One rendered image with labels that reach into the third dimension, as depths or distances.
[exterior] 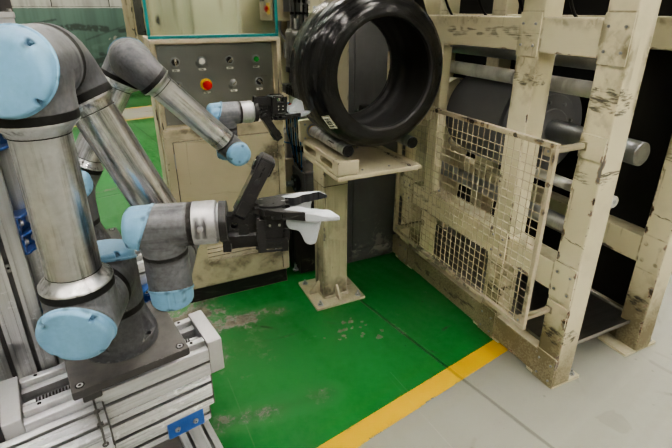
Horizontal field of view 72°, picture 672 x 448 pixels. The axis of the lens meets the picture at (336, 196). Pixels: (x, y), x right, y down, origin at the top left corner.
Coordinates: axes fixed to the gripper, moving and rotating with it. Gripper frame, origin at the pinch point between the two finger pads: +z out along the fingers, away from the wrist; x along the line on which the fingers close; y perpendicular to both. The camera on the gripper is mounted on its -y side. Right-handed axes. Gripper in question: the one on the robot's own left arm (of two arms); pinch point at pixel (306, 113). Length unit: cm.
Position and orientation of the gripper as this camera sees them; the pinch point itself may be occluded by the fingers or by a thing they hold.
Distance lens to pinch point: 170.7
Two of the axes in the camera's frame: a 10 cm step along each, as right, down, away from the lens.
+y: 0.2, -9.3, -3.7
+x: -4.2, -3.4, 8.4
